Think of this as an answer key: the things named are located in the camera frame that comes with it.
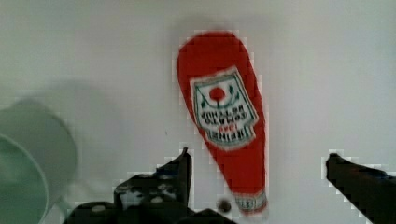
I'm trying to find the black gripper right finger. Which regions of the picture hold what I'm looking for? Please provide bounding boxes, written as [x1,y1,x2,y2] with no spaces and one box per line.
[326,153,396,224]

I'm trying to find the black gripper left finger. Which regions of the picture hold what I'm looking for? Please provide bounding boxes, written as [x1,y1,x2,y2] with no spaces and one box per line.
[64,148,237,224]

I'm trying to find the red plush ketchup bottle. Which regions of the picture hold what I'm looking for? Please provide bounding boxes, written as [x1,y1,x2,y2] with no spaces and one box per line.
[177,32,267,215]

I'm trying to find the green mug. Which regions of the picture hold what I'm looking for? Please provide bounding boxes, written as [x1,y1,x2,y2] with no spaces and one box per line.
[0,101,77,224]

